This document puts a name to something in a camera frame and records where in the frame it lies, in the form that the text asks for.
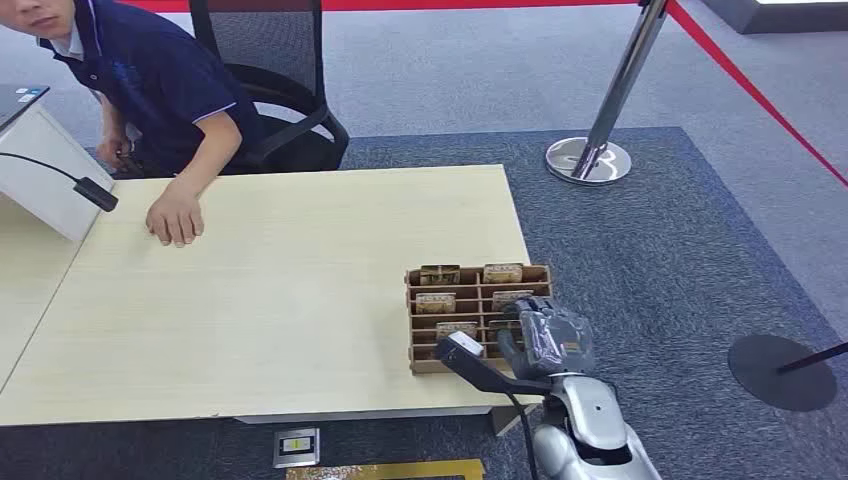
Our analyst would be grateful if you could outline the white box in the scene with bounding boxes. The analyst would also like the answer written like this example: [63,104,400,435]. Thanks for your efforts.
[0,102,116,243]

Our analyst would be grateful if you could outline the black stanchion with round base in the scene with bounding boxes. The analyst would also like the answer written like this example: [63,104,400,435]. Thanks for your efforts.
[727,333,848,414]

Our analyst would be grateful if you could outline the person's right hand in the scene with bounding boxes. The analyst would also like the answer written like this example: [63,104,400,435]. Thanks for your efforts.
[96,132,134,175]

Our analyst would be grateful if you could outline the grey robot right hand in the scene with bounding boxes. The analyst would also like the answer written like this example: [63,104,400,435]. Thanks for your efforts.
[496,296,598,383]

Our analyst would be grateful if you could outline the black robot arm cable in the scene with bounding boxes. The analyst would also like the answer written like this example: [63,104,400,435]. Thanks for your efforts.
[505,393,540,480]

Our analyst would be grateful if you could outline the white lit platform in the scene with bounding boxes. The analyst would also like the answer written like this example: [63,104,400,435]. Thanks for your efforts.
[700,0,848,36]

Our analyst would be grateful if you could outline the red barrier belt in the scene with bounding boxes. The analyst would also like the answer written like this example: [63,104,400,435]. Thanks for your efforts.
[664,0,848,189]
[119,0,643,14]

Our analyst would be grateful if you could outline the person's left hand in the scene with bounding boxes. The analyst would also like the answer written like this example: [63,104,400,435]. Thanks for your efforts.
[144,192,205,250]

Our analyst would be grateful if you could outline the black wrist camera with pale box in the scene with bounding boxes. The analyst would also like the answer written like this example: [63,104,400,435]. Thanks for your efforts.
[434,331,555,398]

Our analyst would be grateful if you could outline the patterned card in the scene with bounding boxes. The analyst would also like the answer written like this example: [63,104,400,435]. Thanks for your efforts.
[491,290,535,313]
[435,321,479,342]
[414,292,458,315]
[482,262,525,285]
[419,264,462,287]

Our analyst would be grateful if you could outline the wooden card rack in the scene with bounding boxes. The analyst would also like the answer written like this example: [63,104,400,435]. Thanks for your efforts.
[405,263,554,376]

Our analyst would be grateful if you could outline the chrome stanchion post with base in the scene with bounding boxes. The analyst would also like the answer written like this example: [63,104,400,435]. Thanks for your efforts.
[545,0,670,187]

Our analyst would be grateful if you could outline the black cable with adapter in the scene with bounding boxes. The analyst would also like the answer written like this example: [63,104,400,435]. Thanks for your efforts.
[0,151,121,214]

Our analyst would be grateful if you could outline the person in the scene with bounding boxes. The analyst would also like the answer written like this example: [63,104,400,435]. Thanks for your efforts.
[0,0,266,250]

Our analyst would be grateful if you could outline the table leg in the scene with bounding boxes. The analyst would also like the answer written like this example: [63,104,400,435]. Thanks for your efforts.
[488,402,539,438]

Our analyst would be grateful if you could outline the silver floor socket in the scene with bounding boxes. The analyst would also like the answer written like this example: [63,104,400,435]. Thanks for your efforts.
[272,427,321,470]

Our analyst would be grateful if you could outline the dark grey rug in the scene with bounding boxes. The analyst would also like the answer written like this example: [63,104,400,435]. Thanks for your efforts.
[0,126,848,480]

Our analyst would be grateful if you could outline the dark laptop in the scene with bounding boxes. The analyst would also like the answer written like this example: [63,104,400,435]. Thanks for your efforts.
[0,84,52,132]

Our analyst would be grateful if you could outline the black office chair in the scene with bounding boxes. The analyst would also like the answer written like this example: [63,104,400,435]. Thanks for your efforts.
[188,0,350,175]

